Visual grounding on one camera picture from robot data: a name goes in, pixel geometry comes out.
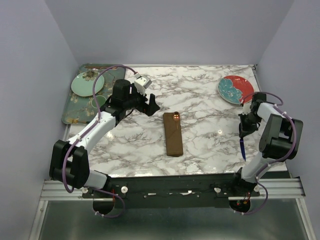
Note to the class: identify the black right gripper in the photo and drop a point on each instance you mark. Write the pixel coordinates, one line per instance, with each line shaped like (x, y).
(246, 130)

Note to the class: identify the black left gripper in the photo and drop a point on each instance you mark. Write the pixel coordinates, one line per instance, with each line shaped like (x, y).
(148, 109)

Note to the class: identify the blue handled knife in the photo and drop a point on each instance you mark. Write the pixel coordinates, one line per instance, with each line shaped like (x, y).
(242, 148)

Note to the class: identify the copper spoon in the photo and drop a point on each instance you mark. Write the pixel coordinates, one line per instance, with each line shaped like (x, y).
(99, 67)
(176, 118)

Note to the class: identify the brown fabric napkin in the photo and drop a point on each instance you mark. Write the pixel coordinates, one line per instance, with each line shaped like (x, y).
(173, 136)

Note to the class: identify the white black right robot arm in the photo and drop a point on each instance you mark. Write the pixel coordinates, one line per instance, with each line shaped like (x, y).
(279, 141)

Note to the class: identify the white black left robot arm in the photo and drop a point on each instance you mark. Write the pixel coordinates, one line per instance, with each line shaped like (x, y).
(70, 159)

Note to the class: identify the mint green cup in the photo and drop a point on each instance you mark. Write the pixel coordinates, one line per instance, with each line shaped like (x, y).
(100, 100)

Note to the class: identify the red and teal plate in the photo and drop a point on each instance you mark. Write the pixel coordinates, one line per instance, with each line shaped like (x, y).
(235, 89)

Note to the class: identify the copper spoon on tray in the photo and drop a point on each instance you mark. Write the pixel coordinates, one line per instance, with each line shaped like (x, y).
(99, 67)

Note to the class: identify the mint green floral plate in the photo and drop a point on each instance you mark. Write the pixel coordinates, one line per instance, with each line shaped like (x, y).
(82, 84)

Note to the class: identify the teal floral serving tray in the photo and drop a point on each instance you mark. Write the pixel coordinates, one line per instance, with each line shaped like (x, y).
(79, 110)

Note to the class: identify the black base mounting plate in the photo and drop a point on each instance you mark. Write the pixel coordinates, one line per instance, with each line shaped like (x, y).
(220, 190)

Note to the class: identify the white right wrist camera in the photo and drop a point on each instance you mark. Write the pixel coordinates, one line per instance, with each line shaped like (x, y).
(246, 108)

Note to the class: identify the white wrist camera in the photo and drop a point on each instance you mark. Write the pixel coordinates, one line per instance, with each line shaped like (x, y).
(141, 83)
(246, 108)

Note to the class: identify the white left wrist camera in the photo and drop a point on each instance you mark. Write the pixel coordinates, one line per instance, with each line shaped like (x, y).
(141, 83)

